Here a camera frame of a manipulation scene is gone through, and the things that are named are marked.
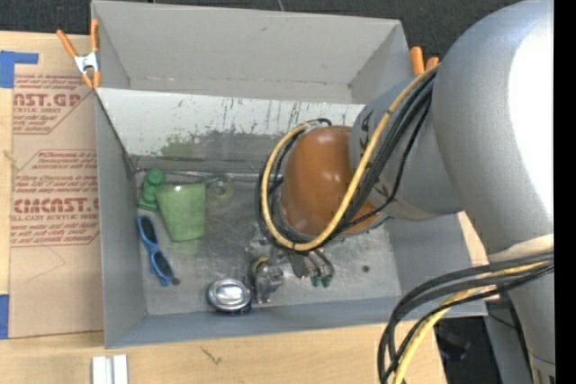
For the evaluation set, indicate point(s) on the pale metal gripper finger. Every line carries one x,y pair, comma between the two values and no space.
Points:
270,285
259,268

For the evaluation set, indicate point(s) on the silver metal can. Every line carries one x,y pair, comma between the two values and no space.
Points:
228,295

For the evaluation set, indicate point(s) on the brown cardboard board red print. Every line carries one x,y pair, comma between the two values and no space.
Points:
54,265

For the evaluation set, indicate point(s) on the clear tape roll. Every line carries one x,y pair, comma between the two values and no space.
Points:
221,191

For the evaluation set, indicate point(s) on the blue sunglasses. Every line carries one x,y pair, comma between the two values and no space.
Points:
155,249

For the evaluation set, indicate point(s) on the grey metal bin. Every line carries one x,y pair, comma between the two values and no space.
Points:
252,58

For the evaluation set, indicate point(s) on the green plastic cup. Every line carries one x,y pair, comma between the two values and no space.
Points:
182,211

